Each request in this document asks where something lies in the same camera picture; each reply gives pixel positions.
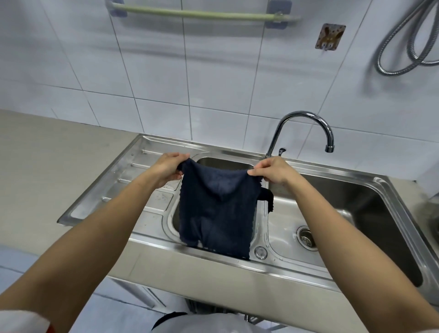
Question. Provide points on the green towel bar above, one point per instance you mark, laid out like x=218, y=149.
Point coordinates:
x=202, y=13

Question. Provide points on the person's left thumb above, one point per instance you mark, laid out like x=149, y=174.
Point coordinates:
x=183, y=157

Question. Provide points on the person's right forearm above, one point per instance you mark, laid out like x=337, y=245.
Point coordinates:
x=356, y=254

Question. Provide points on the dark blue cloth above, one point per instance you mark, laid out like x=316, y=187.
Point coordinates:
x=216, y=209

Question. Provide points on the person's right hand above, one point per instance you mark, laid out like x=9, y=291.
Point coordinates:
x=276, y=171

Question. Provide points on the person's right thumb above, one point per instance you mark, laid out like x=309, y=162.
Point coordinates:
x=258, y=169

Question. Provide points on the sink drain strainer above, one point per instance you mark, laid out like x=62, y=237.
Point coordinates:
x=306, y=236

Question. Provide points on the stainless steel double sink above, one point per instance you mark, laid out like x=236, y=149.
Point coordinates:
x=260, y=219

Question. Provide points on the person's white shirt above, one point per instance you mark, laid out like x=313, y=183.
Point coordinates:
x=192, y=322

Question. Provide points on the brown adhesive wall hook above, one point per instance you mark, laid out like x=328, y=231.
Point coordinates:
x=330, y=36

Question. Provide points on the person's left hand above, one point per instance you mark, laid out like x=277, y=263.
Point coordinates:
x=167, y=167

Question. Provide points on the person's left forearm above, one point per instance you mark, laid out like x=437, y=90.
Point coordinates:
x=79, y=247

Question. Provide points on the chrome gooseneck faucet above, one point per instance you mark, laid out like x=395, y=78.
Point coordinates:
x=301, y=132

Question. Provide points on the round sink hole cover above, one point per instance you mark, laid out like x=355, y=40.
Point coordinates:
x=260, y=253

